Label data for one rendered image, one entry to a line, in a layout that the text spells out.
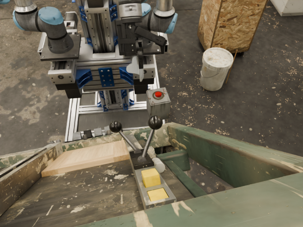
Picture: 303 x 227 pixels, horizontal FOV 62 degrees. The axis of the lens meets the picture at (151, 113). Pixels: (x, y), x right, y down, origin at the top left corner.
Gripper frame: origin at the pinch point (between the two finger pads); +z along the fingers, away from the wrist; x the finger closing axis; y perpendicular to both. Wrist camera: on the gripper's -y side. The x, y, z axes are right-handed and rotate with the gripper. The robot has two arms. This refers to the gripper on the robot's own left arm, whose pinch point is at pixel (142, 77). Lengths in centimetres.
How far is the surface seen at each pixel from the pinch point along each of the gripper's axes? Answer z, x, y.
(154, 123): 7.0, 30.4, -1.2
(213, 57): 12, -161, -77
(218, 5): -36, -167, -84
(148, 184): 12, 49, 2
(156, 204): 11, 57, 1
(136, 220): 1, 72, 4
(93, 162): 27.9, 6.8, 20.5
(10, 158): 39, -28, 68
